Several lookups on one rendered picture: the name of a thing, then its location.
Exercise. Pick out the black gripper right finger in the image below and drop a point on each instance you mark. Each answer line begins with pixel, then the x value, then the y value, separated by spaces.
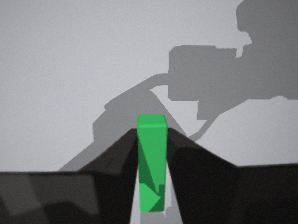
pixel 209 191

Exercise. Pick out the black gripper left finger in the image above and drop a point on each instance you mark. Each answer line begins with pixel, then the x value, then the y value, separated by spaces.
pixel 75 197

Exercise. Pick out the green rectangular post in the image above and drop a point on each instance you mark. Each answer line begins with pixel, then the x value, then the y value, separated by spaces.
pixel 152 132

